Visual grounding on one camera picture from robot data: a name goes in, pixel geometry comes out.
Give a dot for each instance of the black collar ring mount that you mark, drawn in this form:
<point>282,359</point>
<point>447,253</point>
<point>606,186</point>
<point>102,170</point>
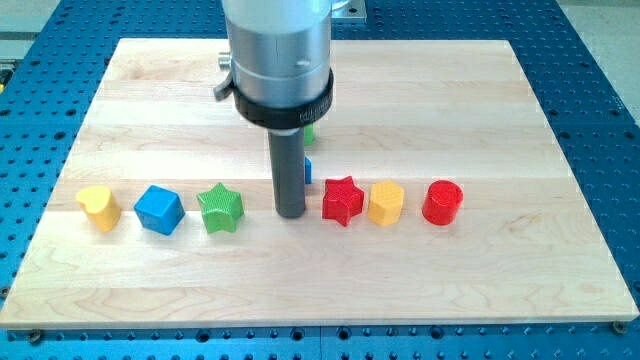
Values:
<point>277,118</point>

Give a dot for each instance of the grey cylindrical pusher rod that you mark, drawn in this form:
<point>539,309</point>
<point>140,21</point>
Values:
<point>288,172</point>

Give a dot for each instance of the red star block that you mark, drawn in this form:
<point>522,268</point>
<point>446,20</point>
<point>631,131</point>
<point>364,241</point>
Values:
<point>342,200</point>

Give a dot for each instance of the green circle block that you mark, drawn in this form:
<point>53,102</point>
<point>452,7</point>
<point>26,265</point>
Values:
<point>309,134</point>

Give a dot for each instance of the green star block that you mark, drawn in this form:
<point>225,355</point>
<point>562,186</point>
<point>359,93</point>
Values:
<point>221,209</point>

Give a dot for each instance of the blue block behind rod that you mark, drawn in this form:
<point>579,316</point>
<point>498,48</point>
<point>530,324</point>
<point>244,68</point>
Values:
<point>308,171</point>

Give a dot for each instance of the yellow hexagon block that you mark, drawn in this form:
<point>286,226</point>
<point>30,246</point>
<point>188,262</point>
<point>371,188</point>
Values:
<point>386,202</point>

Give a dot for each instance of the blue cube block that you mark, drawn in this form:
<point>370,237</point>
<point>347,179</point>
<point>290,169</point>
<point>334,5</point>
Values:
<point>159,210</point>

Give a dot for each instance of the wooden board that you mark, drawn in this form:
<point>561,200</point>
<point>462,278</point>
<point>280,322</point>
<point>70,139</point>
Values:
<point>524,246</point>

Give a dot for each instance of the red cylinder block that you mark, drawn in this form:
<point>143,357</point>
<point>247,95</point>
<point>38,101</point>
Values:
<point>442,202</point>

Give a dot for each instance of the yellow heart block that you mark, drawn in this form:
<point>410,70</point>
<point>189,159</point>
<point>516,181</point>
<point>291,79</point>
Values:
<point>100,206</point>

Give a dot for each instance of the silver metal bracket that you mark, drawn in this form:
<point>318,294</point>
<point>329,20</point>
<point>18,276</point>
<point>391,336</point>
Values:
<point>349,10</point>

